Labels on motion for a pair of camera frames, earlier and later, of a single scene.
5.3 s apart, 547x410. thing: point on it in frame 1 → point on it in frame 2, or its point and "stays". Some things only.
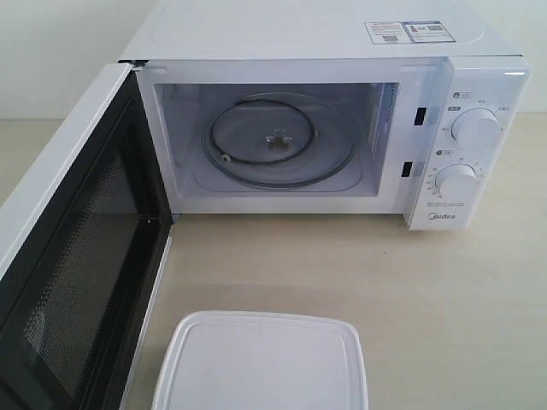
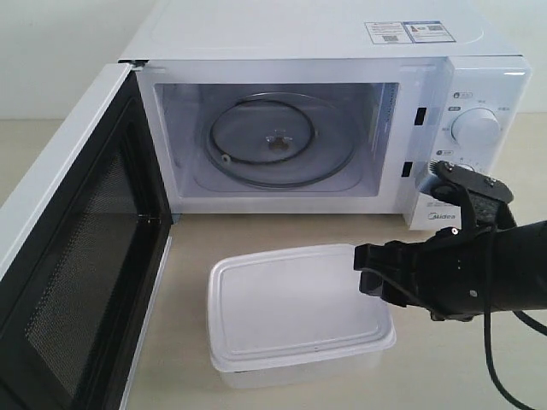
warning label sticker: x=390 y=32 stays
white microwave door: x=85 y=242 stays
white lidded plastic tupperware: x=242 y=360 → x=294 y=317
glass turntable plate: x=279 y=139 stays
